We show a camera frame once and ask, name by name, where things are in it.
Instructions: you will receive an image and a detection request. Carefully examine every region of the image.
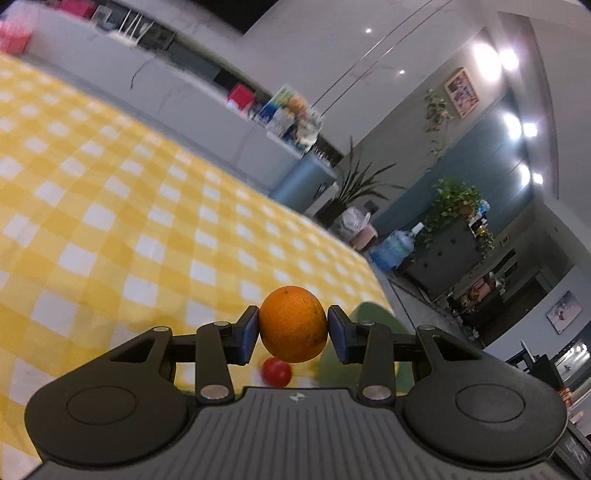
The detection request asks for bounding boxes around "green plastic bowl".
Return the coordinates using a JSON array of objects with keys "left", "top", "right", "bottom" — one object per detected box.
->
[{"left": 318, "top": 302, "right": 418, "bottom": 403}]

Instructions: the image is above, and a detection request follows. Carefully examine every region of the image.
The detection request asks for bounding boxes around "red cherry tomato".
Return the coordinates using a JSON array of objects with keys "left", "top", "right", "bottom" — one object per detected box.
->
[{"left": 262, "top": 357, "right": 293, "bottom": 388}]

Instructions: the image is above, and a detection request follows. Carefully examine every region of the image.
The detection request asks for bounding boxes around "blue water jug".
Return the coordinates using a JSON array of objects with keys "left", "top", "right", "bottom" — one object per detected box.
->
[{"left": 370, "top": 222, "right": 425, "bottom": 273}]

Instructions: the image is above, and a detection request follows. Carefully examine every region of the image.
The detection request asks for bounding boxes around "dark cabinet with plants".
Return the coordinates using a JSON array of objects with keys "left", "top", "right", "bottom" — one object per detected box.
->
[{"left": 400, "top": 178, "right": 494, "bottom": 299}]

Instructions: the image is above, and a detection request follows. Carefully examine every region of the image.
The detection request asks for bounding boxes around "yellow checkered tablecloth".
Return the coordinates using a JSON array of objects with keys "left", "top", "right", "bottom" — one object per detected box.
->
[{"left": 1, "top": 55, "right": 387, "bottom": 479}]

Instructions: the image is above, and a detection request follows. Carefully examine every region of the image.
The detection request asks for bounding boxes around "potted spiky plant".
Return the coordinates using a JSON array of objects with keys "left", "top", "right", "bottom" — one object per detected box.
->
[{"left": 315, "top": 137, "right": 406, "bottom": 229}]

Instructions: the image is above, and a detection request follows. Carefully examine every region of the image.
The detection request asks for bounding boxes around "blue-grey trash can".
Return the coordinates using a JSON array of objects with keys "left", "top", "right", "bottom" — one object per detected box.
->
[{"left": 270, "top": 152, "right": 337, "bottom": 213}]

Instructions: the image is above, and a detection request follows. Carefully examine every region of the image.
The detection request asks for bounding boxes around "red box on counter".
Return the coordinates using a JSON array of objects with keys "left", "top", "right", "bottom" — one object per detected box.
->
[{"left": 226, "top": 83, "right": 256, "bottom": 112}]

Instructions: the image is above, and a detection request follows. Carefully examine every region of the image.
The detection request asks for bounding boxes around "long grey counter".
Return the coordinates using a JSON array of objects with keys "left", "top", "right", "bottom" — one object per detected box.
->
[{"left": 10, "top": 1, "right": 301, "bottom": 190}]

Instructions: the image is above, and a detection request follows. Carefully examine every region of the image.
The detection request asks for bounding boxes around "framed wall picture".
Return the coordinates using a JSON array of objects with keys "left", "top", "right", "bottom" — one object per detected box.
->
[{"left": 445, "top": 68, "right": 480, "bottom": 119}]

